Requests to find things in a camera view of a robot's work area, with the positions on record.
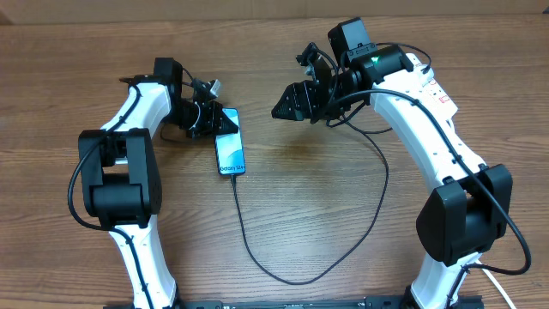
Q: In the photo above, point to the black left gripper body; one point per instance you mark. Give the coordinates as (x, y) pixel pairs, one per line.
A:
(197, 119)

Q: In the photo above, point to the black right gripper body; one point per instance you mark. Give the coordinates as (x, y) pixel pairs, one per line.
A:
(330, 100)

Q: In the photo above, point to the Samsung Galaxy smartphone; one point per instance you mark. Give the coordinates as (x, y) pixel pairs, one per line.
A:
(229, 148)

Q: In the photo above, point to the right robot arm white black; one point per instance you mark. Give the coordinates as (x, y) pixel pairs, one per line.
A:
(468, 206)

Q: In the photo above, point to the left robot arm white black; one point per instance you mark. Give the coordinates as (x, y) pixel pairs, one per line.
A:
(116, 186)

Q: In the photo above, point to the white power strip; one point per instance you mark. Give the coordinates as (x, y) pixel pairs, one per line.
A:
(445, 106)

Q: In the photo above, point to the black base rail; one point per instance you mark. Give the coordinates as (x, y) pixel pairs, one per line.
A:
(369, 302)

